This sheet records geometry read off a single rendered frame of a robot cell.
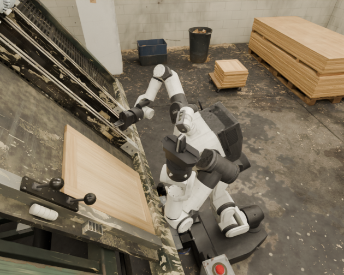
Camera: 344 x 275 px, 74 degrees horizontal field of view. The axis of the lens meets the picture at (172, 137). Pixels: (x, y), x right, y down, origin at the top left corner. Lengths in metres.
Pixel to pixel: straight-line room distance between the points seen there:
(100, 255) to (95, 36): 4.16
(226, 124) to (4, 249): 0.90
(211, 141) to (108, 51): 3.96
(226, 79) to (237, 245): 2.80
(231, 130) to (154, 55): 4.27
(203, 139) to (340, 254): 1.88
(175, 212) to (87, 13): 4.12
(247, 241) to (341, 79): 3.13
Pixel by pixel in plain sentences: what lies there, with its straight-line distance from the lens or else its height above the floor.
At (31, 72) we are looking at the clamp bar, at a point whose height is 1.57.
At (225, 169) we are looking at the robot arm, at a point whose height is 1.32.
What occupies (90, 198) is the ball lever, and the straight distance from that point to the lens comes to 0.76.
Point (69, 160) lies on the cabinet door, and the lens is 1.05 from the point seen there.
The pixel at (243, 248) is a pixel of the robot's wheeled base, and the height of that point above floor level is 0.17.
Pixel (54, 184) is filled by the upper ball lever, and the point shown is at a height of 1.55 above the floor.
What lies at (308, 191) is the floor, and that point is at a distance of 2.93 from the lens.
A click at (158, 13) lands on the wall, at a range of 6.09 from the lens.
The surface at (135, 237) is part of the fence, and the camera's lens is 1.09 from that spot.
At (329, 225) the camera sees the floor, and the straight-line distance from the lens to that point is 2.76.
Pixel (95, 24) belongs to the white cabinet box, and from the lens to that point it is 4.70.
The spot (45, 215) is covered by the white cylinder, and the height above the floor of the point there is 1.42.
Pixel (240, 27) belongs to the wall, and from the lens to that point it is 6.73.
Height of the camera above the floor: 2.04
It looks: 40 degrees down
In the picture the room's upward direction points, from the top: straight up
